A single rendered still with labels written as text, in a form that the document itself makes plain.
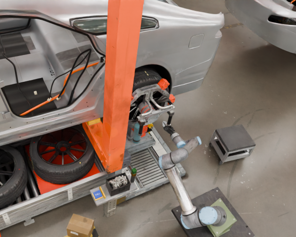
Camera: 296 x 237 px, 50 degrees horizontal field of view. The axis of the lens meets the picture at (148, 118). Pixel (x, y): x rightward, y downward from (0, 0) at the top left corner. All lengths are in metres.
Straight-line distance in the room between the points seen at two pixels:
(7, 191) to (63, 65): 1.37
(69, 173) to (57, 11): 1.51
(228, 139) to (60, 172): 2.00
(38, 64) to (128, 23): 1.84
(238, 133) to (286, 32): 1.66
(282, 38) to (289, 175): 1.91
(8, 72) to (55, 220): 1.60
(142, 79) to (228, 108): 2.08
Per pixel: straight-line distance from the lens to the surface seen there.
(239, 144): 3.97
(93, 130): 3.25
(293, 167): 4.57
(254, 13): 5.08
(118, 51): 2.07
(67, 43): 3.78
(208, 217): 2.96
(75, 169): 3.20
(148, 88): 3.13
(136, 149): 3.80
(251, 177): 4.18
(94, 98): 3.08
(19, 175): 3.23
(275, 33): 4.96
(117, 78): 2.22
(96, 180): 3.31
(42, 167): 3.24
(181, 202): 2.99
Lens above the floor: 3.16
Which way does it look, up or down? 47 degrees down
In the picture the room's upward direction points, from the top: 11 degrees clockwise
